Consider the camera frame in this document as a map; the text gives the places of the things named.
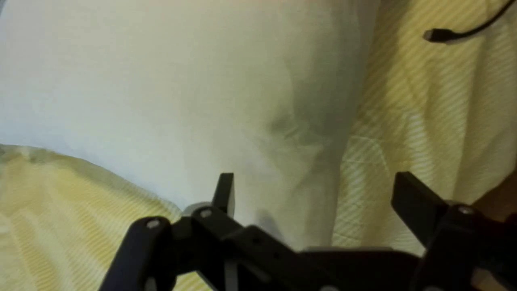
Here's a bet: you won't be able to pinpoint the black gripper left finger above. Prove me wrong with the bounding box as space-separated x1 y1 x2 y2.
98 172 326 291

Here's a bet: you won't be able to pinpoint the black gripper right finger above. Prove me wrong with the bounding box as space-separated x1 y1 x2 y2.
389 172 485 291

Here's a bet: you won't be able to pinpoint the large white pillow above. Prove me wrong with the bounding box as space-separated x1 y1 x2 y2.
0 0 383 253

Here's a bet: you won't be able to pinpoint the pale yellow striped bedsheet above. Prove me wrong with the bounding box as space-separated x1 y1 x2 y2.
0 0 517 291

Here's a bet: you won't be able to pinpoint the black cable with plug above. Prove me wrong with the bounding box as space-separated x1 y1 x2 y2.
422 0 517 46

